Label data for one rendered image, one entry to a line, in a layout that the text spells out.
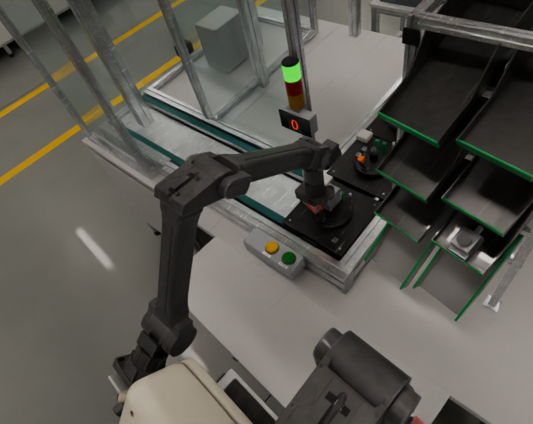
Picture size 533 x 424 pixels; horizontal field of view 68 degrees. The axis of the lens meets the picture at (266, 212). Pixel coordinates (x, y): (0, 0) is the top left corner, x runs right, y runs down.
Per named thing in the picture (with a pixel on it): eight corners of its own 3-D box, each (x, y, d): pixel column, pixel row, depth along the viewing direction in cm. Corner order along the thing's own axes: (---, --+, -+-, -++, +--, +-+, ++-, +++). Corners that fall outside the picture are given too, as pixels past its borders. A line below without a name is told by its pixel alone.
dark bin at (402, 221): (418, 244, 95) (413, 237, 89) (375, 214, 102) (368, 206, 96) (496, 150, 92) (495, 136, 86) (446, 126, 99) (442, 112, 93)
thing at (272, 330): (377, 503, 96) (377, 502, 93) (166, 287, 143) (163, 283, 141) (518, 294, 118) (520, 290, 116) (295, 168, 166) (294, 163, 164)
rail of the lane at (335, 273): (345, 294, 125) (343, 279, 117) (170, 183, 170) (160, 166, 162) (354, 282, 127) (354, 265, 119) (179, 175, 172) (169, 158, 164)
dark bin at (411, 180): (427, 204, 82) (421, 193, 76) (377, 173, 90) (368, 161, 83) (516, 93, 80) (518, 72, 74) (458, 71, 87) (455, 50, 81)
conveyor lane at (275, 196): (343, 272, 130) (342, 257, 122) (180, 174, 173) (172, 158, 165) (389, 213, 140) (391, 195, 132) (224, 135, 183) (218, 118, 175)
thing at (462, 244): (466, 262, 89) (463, 257, 83) (449, 251, 92) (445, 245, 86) (490, 233, 88) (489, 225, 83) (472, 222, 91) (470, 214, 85)
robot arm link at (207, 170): (145, 165, 66) (186, 193, 61) (205, 146, 75) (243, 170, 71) (139, 335, 91) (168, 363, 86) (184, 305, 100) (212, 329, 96)
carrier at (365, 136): (385, 204, 132) (387, 179, 122) (326, 176, 144) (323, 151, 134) (421, 158, 141) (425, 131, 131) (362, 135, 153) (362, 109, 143)
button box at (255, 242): (293, 281, 127) (290, 272, 122) (246, 250, 138) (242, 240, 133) (306, 265, 130) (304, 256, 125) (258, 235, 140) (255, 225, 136)
